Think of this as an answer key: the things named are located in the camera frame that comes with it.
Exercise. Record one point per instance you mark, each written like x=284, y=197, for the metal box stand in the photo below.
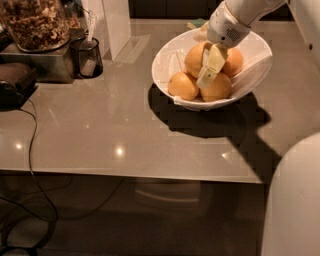
x=53, y=66

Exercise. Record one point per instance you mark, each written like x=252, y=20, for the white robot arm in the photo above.
x=292, y=216

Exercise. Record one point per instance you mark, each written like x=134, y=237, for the orange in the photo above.
x=194, y=59
x=234, y=63
x=219, y=89
x=183, y=85

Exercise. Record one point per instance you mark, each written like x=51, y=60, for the green yellow sponge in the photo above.
x=197, y=23

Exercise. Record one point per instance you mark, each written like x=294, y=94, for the white bowl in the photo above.
x=170, y=59

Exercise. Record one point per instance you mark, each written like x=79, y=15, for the black device on left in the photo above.
x=17, y=84

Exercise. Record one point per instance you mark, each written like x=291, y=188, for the white spoon in cup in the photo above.
x=90, y=28

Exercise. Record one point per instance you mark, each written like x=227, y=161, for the glass jar of nuts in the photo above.
x=35, y=25

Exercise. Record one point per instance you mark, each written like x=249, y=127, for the black mesh cup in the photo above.
x=87, y=61

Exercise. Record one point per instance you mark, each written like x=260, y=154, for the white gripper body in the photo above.
x=224, y=30

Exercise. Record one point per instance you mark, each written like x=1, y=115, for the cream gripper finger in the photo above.
x=213, y=61
x=201, y=34

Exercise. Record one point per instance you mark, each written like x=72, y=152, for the white box column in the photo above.
x=113, y=28

